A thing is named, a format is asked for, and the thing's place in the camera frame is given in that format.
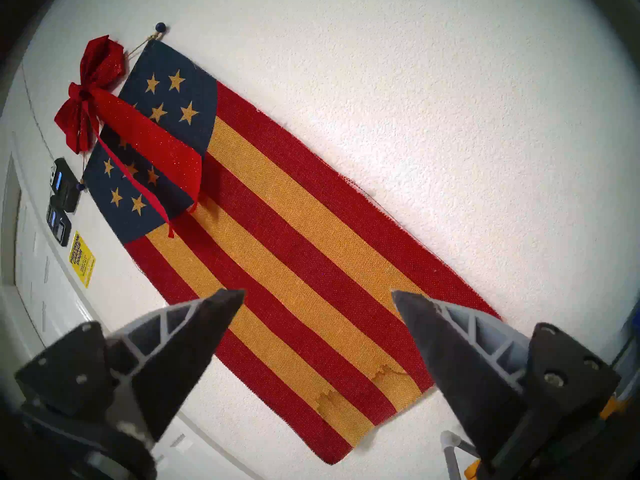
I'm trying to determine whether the burlap striped flag hanging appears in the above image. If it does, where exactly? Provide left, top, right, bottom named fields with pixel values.
left=82, top=38, right=503, bottom=466

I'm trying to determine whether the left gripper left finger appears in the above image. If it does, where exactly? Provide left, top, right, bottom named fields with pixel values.
left=14, top=288, right=247, bottom=444

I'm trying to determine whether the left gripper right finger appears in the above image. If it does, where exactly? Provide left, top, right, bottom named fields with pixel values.
left=391, top=289, right=622, bottom=467

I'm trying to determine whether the red glitter ribbon bow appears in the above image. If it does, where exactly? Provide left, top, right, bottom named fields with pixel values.
left=53, top=34, right=205, bottom=239

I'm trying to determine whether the yellow warning sticker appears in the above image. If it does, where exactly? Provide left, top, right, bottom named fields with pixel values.
left=68, top=230, right=97, bottom=289

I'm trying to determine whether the black wall keypad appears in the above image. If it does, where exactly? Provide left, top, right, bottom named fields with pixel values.
left=48, top=157, right=82, bottom=214
left=45, top=205, right=73, bottom=248

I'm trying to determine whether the grey cart handle tube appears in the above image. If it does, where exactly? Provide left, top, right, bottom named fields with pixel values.
left=439, top=430, right=484, bottom=480

